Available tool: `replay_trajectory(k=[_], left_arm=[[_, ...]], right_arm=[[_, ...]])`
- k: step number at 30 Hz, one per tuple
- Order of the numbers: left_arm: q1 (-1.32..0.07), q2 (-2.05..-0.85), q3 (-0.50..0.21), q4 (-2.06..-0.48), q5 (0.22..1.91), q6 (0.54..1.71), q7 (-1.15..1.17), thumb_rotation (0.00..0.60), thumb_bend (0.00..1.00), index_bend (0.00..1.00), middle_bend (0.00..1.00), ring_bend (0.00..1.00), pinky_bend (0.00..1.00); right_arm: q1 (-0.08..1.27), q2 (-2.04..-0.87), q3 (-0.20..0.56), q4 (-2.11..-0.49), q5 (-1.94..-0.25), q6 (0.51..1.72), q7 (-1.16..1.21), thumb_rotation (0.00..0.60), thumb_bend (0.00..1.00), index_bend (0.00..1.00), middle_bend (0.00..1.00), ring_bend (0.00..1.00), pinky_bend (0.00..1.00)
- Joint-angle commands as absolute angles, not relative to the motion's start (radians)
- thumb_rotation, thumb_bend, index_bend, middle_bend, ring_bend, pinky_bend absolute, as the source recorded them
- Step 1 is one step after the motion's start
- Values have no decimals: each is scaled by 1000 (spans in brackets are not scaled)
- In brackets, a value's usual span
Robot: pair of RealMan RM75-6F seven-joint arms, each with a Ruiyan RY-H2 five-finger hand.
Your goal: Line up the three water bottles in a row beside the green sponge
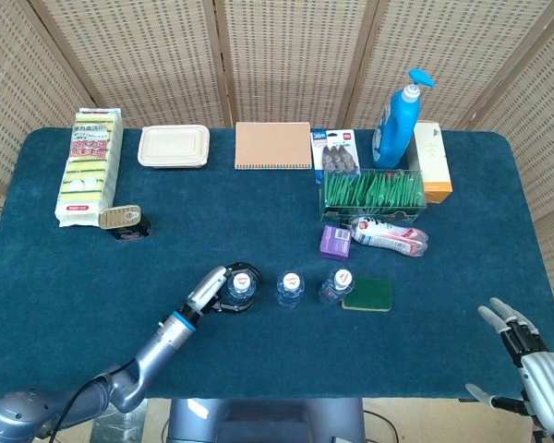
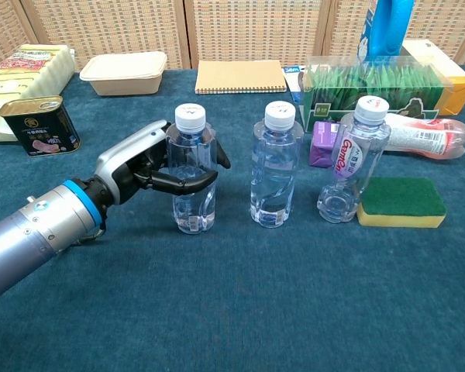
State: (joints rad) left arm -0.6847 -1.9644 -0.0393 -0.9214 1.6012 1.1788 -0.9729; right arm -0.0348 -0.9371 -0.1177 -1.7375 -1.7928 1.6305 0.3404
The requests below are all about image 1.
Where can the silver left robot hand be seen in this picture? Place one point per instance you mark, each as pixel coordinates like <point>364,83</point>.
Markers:
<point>208,288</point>

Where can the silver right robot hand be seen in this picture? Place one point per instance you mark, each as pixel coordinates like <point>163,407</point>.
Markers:
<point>547,387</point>

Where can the clear water bottle white cap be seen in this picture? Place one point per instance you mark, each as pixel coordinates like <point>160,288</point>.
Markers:
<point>290,288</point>
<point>241,286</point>
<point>336,286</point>

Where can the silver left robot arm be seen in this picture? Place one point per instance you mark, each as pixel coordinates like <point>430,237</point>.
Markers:
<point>157,346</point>

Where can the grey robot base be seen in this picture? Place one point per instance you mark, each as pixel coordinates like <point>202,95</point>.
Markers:
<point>258,422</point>

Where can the blue table cloth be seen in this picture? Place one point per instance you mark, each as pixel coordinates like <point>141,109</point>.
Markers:
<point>258,207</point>

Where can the black luncheon meat can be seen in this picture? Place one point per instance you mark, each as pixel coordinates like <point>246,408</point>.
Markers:
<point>122,221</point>

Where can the small purple box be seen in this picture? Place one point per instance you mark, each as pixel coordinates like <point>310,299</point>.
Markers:
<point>335,242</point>

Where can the beige lidded food container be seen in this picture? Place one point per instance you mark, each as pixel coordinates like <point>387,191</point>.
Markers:
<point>173,145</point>

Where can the kraft spiral notebook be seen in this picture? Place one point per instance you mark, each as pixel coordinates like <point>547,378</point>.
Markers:
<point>273,145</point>

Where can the metal table leg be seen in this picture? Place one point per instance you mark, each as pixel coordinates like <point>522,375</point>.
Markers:
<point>134,429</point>

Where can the green and yellow scouring sponge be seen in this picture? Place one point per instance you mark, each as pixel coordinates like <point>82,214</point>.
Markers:
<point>369,294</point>

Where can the yellow sponge multipack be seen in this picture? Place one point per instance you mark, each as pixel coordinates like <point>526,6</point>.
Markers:
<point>85,161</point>

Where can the binder clip blister pack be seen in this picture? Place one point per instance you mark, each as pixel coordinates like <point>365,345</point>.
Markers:
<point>334,154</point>

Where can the red and white plastic pouch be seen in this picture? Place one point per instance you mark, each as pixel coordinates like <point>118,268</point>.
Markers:
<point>388,235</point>

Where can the clear box of green sachets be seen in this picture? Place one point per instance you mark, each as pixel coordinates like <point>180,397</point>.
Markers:
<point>374,191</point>

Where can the blue pump dispenser bottle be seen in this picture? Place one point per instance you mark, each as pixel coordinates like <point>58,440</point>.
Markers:
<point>392,134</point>

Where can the woven folding screen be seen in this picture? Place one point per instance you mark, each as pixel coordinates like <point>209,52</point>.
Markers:
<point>281,55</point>

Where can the white and orange carton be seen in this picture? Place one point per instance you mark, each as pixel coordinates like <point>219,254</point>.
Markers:
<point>436,161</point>

